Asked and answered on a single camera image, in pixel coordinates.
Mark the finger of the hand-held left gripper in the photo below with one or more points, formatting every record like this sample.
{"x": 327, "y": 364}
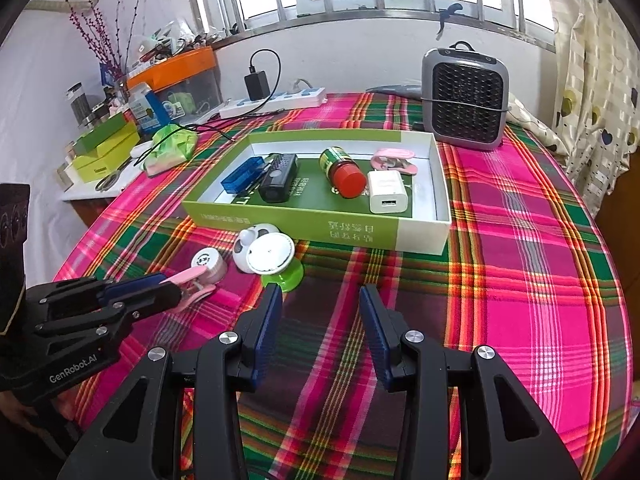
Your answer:
{"x": 135, "y": 281}
{"x": 150, "y": 299}

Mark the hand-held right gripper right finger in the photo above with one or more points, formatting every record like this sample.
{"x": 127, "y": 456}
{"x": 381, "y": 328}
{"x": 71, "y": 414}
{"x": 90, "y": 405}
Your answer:
{"x": 376, "y": 335}

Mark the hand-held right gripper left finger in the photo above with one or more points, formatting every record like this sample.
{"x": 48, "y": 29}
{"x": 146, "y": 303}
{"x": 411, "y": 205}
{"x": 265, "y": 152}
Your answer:
{"x": 266, "y": 330}

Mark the pink stapler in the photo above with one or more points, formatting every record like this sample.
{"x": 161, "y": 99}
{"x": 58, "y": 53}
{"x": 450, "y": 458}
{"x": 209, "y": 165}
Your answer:
{"x": 197, "y": 280}

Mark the green cardboard box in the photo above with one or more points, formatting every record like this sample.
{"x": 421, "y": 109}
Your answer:
{"x": 320, "y": 230}

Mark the white usb charger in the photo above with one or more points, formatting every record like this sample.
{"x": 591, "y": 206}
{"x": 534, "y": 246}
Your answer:
{"x": 387, "y": 192}

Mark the black rectangular button device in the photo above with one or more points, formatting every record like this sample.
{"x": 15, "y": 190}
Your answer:
{"x": 277, "y": 180}

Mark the blue translucent usb device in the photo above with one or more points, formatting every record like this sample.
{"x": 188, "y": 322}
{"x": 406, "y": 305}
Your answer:
{"x": 242, "y": 175}

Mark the brown jar green label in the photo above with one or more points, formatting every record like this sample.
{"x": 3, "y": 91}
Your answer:
{"x": 342, "y": 172}

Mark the white round printed container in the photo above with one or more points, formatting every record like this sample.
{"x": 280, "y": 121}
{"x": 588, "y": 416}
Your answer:
{"x": 207, "y": 265}

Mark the white round cap green base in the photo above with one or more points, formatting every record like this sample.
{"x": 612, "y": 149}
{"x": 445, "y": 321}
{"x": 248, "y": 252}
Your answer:
{"x": 270, "y": 255}

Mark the white round panda toy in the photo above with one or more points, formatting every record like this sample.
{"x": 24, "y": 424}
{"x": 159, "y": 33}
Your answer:
{"x": 245, "y": 245}

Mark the scissors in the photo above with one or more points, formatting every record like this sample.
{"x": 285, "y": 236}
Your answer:
{"x": 107, "y": 180}

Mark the plaid cloth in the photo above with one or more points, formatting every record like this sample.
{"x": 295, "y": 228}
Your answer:
{"x": 500, "y": 285}

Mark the stack of green boxes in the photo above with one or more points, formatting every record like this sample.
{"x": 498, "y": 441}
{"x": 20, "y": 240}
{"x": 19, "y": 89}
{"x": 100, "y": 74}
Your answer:
{"x": 100, "y": 150}

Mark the green tissue packet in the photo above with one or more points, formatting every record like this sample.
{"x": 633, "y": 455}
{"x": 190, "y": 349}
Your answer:
{"x": 170, "y": 147}

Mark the blue white carton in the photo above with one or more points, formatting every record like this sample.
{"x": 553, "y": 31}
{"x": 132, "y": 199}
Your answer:
{"x": 147, "y": 110}

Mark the pink clip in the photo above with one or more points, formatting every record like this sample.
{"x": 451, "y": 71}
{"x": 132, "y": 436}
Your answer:
{"x": 395, "y": 160}

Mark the glass jar black lid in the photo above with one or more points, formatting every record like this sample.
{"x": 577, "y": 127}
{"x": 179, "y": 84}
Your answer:
{"x": 79, "y": 105}

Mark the orange lidded plastic bin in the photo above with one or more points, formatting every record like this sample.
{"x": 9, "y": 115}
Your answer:
{"x": 175, "y": 70}

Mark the white power strip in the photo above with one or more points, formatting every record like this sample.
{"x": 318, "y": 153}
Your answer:
{"x": 280, "y": 102}

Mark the black power adapter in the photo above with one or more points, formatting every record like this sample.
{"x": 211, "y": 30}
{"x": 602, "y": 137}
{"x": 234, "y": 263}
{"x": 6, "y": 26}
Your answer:
{"x": 256, "y": 85}

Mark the grey desktop heater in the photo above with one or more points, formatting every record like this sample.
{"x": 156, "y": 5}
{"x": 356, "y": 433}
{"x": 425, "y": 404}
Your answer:
{"x": 465, "y": 100}

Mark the red flower branches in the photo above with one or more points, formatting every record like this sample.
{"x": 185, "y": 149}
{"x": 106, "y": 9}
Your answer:
{"x": 107, "y": 25}

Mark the patterned curtain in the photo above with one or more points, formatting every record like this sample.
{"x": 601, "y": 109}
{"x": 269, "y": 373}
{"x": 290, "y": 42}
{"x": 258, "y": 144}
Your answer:
{"x": 595, "y": 85}

